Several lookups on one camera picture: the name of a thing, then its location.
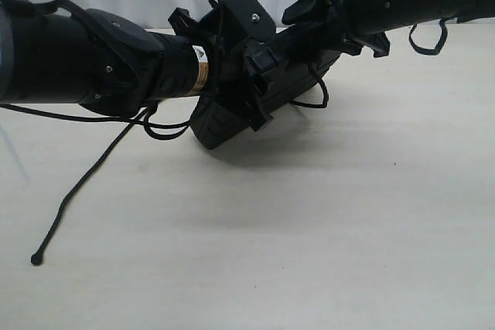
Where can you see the black plastic carrying case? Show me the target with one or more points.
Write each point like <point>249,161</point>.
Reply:
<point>287,69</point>

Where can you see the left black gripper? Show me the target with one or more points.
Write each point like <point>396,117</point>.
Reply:
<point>230,86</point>

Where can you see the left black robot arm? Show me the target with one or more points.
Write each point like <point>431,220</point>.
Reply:
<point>60,53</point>

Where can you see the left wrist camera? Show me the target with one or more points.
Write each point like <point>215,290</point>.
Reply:
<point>248,19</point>

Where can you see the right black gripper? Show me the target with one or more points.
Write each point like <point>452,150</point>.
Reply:
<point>332,27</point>

